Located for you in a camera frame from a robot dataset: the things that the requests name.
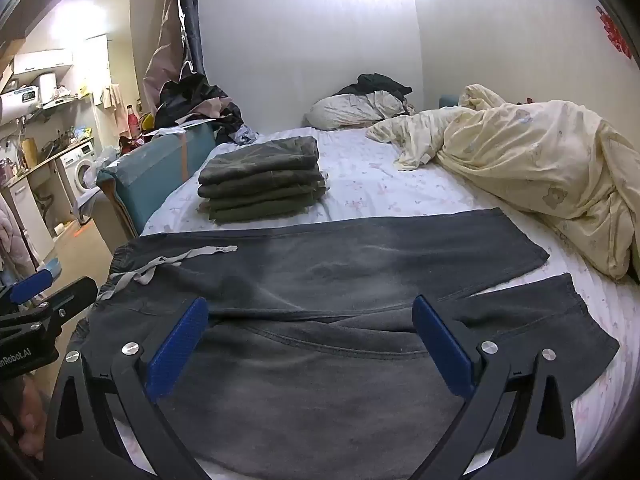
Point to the hanging beige towel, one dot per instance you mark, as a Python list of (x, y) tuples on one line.
[(112, 96)]

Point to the dark clothing bundle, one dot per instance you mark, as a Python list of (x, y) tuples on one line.
[(375, 82)]

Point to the yellow bear print duvet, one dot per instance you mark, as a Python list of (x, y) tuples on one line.
[(525, 160)]

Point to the hanging pink grey garment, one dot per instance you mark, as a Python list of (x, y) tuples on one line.
[(165, 65)]

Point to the folded olive pants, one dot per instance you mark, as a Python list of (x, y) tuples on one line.
[(265, 157), (260, 212), (260, 187), (260, 200)]

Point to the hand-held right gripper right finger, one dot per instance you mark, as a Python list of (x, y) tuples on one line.
[(445, 350)]

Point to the red bottle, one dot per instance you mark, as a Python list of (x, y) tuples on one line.
[(132, 120)]

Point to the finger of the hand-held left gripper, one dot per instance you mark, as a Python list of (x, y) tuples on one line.
[(32, 286), (70, 295)]

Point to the red wall decoration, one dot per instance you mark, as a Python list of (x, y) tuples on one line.
[(615, 30)]

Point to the white wall cabinet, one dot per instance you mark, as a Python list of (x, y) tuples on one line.
[(42, 62)]

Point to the white water heater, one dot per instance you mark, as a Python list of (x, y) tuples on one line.
[(20, 101)]

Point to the pink padded jacket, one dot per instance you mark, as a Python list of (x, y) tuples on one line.
[(15, 240)]

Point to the grey white pillow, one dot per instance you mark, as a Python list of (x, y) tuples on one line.
[(345, 110)]

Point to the light blue bowl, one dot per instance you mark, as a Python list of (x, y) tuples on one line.
[(54, 266)]

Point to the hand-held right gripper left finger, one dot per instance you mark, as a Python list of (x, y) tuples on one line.
[(175, 350)]

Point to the person's left hand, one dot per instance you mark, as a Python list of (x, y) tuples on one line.
[(32, 410)]

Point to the white floral bed sheet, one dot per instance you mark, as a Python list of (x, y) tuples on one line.
[(360, 195)]

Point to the paper towel roll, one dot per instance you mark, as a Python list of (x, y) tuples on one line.
[(47, 87)]

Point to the dark grey pants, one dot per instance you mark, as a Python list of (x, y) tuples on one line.
[(325, 270)]

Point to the pile of mixed clothes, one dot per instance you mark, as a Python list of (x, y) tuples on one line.
[(190, 97)]

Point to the white washing machine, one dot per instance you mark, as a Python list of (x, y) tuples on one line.
[(80, 167)]

